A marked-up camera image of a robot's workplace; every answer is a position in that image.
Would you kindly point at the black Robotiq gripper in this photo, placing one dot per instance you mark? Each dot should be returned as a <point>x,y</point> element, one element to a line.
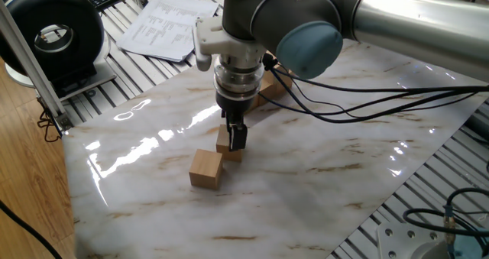
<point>237,106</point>

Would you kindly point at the white plastic wrist bracket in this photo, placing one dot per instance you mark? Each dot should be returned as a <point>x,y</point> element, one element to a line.
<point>229,41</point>

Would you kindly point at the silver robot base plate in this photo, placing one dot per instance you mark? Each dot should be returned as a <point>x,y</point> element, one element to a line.
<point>401,240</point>

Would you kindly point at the white marble pattern board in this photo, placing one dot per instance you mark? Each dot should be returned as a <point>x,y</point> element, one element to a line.
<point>305,175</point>

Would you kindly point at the white printed paper stack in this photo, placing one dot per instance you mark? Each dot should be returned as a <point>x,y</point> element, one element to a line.
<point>168,26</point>

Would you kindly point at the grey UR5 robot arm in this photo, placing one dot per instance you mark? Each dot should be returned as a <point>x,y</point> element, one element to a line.
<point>382,22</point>

